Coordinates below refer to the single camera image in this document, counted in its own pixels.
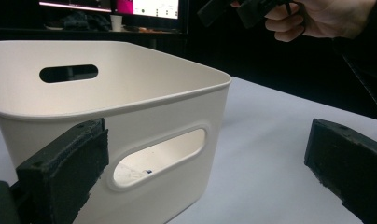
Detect dark cloth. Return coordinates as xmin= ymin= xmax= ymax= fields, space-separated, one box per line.
xmin=59 ymin=12 xmax=112 ymax=32

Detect dark desk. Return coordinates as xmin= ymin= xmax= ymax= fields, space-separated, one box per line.
xmin=0 ymin=27 xmax=189 ymax=43

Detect computer monitor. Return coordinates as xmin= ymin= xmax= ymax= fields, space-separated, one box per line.
xmin=114 ymin=0 xmax=189 ymax=34
xmin=38 ymin=0 xmax=114 ymax=14

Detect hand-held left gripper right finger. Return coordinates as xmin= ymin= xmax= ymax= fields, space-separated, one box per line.
xmin=303 ymin=118 xmax=377 ymax=224

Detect white plastic storage bin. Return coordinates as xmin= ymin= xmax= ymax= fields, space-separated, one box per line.
xmin=0 ymin=39 xmax=233 ymax=224

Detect white shuttlecock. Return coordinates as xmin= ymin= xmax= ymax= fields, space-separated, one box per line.
xmin=119 ymin=164 xmax=154 ymax=185

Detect white paper cup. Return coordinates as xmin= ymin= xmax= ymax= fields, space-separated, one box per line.
xmin=109 ymin=14 xmax=124 ymax=33

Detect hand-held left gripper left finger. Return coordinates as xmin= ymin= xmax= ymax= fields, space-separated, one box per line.
xmin=16 ymin=118 xmax=110 ymax=224

